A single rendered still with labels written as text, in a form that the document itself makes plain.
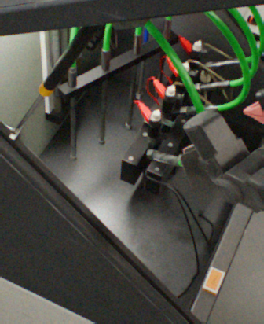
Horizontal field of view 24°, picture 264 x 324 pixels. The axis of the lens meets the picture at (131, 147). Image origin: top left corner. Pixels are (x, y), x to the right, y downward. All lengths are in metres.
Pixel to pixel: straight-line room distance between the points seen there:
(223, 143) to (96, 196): 0.65
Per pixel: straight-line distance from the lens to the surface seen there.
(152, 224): 1.47
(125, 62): 1.42
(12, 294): 1.51
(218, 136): 0.91
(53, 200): 1.03
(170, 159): 1.18
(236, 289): 2.37
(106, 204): 1.49
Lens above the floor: 2.09
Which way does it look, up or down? 52 degrees down
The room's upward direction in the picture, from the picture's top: 6 degrees clockwise
